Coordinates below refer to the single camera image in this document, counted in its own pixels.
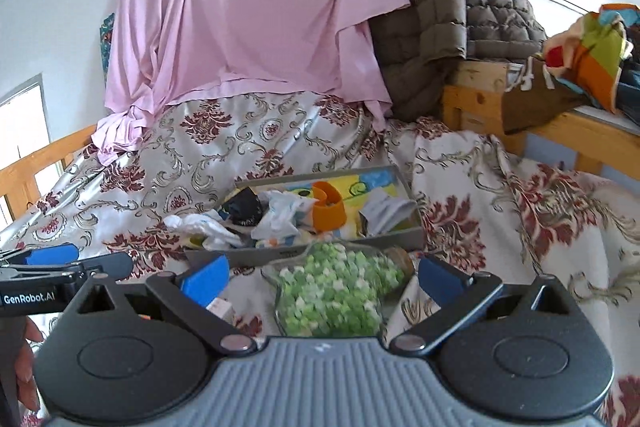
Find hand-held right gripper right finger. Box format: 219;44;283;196
390;253;576;354

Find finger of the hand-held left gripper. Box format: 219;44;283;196
75;253;135;280
0;243;80;275

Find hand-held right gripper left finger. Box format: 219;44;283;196
82;253;258;354

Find white sock with blue marks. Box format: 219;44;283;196
162;212;243;250

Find black sock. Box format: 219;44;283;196
220;187;263;228

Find grey cloth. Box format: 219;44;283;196
359;196;419;238

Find white printed packet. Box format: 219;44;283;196
252;189;317;240

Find grey cartoon print box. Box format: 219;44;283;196
185;164;426;268

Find orange cup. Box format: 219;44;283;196
311;181;347;232

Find person's left hand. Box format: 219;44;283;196
15;314;47;413

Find floral blanket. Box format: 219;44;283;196
0;89;640;427

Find glass jar of paper stars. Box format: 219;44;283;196
261;241;416;338

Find window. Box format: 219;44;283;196
0;74;53;228

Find wooden bed headboard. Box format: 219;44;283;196
442;59;640;182

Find brown printed cloth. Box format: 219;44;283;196
500;57;591;135

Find blue jeans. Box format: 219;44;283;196
617;57;640;128

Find colourful patchwork cloth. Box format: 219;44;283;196
542;4;633;112

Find brown quilted jacket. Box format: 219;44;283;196
367;0;548;122

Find pink sheet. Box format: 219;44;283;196
95;0;408;158

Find wooden bed rail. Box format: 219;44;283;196
0;124;98;220

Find teal wall poster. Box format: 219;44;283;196
99;13;116;75

